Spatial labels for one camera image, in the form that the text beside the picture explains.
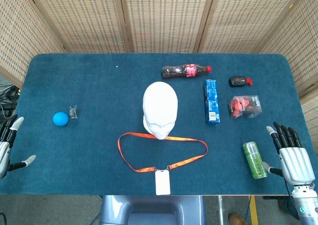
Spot orange lanyard with badge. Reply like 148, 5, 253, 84
117, 132, 209, 196

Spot green drink can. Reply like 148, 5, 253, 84
242, 142, 268, 180

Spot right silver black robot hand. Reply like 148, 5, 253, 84
262, 122, 317, 186

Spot blue carpet table cover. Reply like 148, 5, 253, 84
0, 53, 310, 196

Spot blue cookie box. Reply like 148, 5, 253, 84
204, 79, 221, 126

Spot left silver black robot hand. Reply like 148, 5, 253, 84
0, 116, 37, 180

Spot cola bottle red label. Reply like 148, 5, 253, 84
161, 64, 212, 79

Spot woven bamboo folding screen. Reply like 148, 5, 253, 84
0, 0, 318, 146

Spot clear box red parts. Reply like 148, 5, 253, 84
228, 95, 263, 120

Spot small black red device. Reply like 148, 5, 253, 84
228, 76, 254, 88

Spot white mannequin head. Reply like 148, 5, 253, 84
142, 81, 179, 141

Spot metal table leg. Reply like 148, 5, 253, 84
218, 195, 224, 225

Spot black floor cables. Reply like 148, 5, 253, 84
0, 84, 22, 119

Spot brown shoe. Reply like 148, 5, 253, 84
228, 213, 248, 225

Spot blue ball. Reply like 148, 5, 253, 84
52, 112, 69, 127

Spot blue-grey robot torso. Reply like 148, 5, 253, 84
99, 195, 207, 225

